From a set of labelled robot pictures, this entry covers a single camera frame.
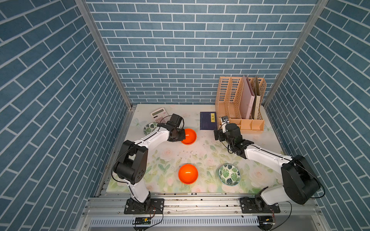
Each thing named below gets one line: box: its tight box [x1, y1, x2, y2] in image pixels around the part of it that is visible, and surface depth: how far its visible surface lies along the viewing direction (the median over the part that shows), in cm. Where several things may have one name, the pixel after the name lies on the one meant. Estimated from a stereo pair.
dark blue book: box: [199, 111, 218, 131], surface depth 114 cm
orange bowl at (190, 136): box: [181, 128, 198, 146], surface depth 93 cm
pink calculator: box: [150, 107, 171, 124], surface depth 114 cm
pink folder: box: [240, 75, 256, 120], surface depth 95 cm
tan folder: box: [251, 76, 261, 120], surface depth 96 cm
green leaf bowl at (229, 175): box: [218, 164, 241, 187], surface depth 84 cm
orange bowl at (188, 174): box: [178, 163, 199, 185], surface depth 83 cm
